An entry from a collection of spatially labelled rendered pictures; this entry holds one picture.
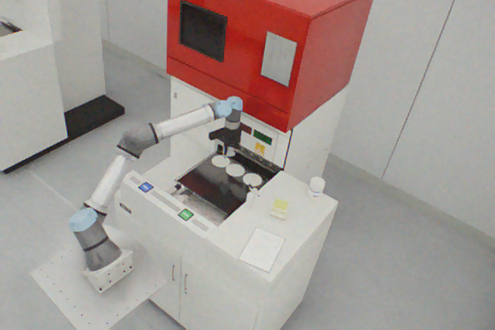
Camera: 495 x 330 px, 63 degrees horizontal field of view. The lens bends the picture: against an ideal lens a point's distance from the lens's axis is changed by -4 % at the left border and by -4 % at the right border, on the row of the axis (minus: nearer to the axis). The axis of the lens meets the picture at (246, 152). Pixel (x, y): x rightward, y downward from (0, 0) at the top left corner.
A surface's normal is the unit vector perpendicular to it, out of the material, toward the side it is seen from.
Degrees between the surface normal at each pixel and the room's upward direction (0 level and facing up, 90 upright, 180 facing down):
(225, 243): 0
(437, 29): 90
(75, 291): 0
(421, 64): 90
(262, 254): 0
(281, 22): 90
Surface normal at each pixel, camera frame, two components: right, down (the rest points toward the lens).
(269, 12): -0.59, 0.44
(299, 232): 0.12, -0.78
